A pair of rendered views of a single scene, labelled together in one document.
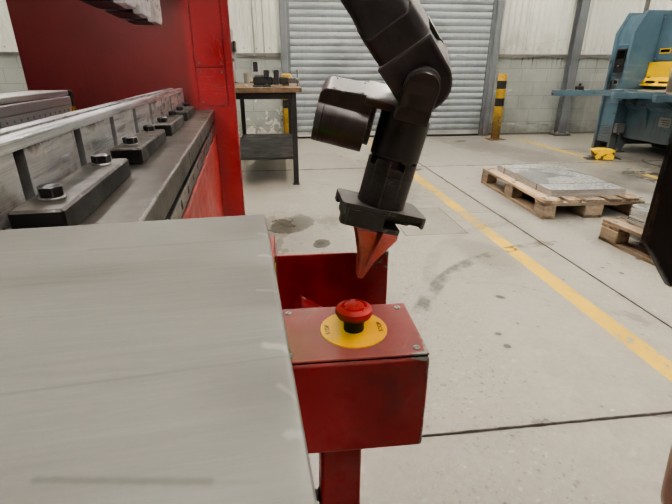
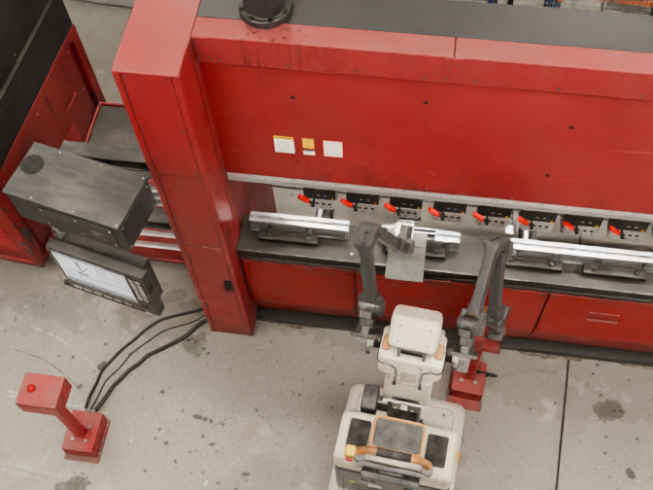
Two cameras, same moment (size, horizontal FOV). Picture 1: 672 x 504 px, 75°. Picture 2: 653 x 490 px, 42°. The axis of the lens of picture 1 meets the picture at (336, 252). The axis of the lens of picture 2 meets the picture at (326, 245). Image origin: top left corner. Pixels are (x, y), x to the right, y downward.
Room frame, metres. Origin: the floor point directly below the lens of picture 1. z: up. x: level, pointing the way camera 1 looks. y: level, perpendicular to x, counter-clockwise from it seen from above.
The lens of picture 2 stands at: (0.44, -1.80, 4.58)
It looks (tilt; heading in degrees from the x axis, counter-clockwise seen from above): 60 degrees down; 114
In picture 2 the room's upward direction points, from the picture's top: 4 degrees counter-clockwise
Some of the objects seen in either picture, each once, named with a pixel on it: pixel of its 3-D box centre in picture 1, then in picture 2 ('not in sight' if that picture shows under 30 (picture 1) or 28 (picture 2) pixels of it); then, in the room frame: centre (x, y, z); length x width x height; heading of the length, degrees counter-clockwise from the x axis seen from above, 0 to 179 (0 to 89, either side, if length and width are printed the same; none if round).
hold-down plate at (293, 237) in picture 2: not in sight; (288, 237); (-0.60, 0.10, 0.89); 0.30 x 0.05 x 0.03; 12
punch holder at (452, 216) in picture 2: not in sight; (449, 204); (0.15, 0.31, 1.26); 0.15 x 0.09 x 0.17; 12
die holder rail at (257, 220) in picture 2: not in sight; (299, 225); (-0.56, 0.17, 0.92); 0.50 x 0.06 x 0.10; 12
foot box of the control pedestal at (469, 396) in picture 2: not in sight; (467, 383); (0.46, -0.03, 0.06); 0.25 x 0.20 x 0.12; 96
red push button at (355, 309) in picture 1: (353, 319); not in sight; (0.41, -0.02, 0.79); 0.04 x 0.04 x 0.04
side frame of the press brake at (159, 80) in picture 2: not in sight; (217, 162); (-1.01, 0.25, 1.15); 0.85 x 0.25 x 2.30; 102
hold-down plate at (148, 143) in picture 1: (142, 144); (614, 272); (0.97, 0.42, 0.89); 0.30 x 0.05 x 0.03; 12
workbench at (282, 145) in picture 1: (263, 99); not in sight; (5.08, 0.79, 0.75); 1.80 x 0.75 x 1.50; 7
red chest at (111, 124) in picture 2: not in sight; (152, 194); (-1.56, 0.32, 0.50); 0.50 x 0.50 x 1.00; 12
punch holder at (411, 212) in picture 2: not in sight; (406, 200); (-0.05, 0.27, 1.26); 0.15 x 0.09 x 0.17; 12
